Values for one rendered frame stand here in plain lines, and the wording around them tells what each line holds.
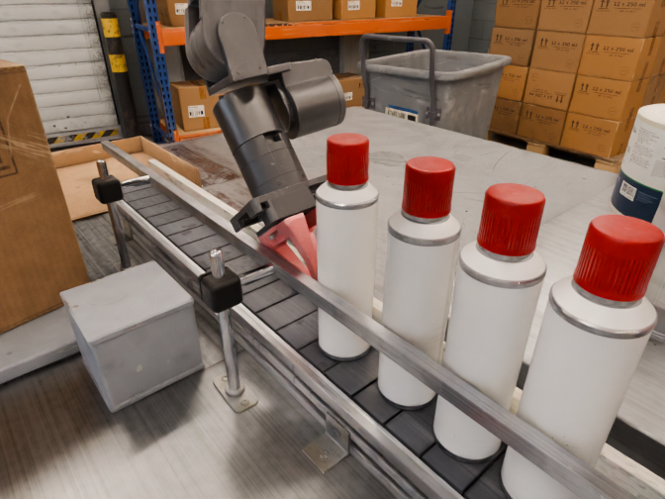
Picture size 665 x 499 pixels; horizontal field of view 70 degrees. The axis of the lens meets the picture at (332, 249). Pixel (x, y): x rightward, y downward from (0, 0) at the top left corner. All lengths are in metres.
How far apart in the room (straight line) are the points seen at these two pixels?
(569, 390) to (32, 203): 0.53
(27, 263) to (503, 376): 0.50
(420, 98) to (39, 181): 2.24
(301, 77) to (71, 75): 3.90
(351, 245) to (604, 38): 3.41
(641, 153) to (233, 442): 0.65
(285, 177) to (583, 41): 3.42
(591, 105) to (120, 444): 3.57
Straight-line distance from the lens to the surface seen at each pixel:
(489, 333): 0.31
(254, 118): 0.46
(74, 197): 1.02
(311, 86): 0.50
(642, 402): 0.50
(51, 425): 0.54
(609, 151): 3.75
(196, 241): 0.68
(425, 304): 0.35
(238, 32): 0.46
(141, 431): 0.50
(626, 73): 3.66
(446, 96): 2.60
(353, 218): 0.37
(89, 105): 4.40
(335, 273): 0.40
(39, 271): 0.63
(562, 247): 0.71
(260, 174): 0.45
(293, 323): 0.50
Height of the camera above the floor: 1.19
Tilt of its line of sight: 30 degrees down
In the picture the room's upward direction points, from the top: straight up
